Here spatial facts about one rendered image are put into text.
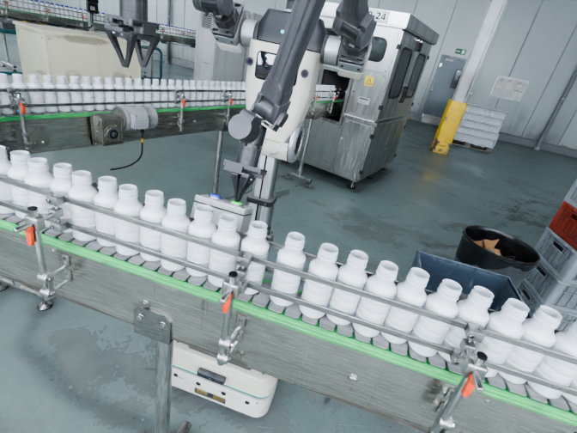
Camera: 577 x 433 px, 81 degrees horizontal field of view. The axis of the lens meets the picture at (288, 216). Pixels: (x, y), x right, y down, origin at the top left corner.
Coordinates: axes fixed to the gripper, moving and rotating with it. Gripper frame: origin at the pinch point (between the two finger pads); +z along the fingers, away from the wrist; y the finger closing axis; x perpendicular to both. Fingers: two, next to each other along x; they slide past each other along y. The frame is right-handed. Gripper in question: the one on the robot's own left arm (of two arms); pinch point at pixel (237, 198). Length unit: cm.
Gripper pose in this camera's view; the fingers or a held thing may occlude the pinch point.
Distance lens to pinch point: 90.2
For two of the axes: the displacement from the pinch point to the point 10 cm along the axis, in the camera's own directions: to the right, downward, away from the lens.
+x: 1.8, -0.7, 9.8
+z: -2.6, 9.6, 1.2
